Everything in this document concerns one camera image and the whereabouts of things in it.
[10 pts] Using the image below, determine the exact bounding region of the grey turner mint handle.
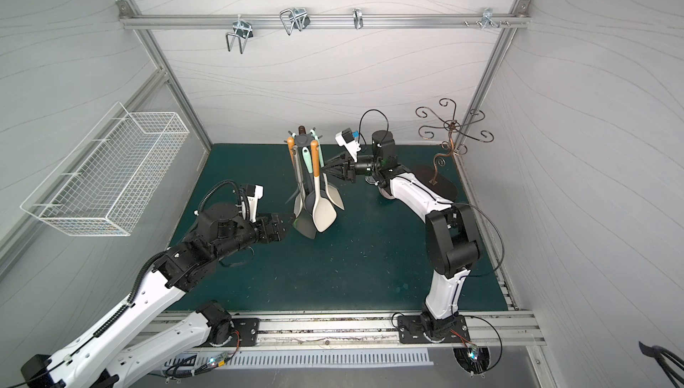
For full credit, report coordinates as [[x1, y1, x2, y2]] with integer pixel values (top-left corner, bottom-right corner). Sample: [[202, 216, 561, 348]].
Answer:
[[293, 146, 317, 239]]

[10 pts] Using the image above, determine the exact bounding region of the cream spatula wooden handle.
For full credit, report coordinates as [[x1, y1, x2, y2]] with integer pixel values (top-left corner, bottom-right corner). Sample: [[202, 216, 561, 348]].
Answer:
[[310, 140, 337, 232]]

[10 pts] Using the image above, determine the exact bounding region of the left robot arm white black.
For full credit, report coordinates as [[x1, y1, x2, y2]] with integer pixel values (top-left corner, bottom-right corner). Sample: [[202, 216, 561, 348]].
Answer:
[[1, 180, 295, 387]]

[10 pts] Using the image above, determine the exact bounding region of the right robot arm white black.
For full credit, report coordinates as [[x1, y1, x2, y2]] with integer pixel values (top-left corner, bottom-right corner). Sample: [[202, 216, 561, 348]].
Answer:
[[319, 127, 503, 343]]

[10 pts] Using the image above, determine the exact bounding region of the grey utensil rack stand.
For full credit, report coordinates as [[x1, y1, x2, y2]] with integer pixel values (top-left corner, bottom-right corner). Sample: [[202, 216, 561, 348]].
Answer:
[[290, 131, 313, 217]]

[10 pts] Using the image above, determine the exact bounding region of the bronze scroll hook stand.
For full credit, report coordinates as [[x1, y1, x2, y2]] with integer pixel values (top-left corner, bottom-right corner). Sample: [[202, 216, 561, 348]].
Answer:
[[414, 98, 495, 197]]

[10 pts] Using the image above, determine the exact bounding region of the small metal hook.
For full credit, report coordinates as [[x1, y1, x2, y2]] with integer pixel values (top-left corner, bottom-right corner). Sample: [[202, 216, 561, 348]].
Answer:
[[352, 8, 363, 30]]

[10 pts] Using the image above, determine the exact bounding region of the double metal hook middle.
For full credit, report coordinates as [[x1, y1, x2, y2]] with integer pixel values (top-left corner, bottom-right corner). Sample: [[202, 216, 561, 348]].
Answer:
[[279, 8, 311, 35]]

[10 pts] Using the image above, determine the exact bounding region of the double metal hook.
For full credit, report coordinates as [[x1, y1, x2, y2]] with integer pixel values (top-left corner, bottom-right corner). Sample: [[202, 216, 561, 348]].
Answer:
[[279, 8, 311, 35], [226, 16, 254, 54]]

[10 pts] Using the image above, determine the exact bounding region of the double metal hook left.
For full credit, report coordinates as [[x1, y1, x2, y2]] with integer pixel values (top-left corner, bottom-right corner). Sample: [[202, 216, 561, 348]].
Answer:
[[226, 16, 254, 54]]

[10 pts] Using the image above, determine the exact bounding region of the white vent strip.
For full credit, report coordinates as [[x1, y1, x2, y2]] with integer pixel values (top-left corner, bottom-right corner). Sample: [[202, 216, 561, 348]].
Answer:
[[162, 348, 435, 372]]

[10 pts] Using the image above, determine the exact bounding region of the metal hook right end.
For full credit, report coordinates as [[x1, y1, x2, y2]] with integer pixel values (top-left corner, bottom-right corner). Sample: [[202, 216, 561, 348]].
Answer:
[[463, 8, 509, 30]]

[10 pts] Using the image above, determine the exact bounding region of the cream spoon wooden handle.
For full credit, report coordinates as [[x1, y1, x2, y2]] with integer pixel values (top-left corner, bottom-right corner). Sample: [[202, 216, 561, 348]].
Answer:
[[287, 137, 304, 218]]

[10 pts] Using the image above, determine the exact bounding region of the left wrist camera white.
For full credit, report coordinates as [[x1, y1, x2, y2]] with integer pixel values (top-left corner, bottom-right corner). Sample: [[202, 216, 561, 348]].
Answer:
[[240, 184, 264, 222]]

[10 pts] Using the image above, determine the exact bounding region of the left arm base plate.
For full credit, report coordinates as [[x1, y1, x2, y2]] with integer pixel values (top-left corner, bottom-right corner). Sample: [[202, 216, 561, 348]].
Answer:
[[201, 318, 261, 348]]

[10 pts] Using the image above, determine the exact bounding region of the white wire basket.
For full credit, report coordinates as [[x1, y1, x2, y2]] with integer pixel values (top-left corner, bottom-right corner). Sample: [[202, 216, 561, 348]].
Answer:
[[20, 102, 189, 237]]

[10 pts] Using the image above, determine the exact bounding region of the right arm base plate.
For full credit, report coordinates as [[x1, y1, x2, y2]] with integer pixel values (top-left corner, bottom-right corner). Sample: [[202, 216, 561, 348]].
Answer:
[[392, 312, 470, 345]]

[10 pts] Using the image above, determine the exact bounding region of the aluminium cross rail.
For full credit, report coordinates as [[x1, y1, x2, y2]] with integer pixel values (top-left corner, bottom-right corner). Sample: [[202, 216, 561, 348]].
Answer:
[[119, 11, 532, 31]]

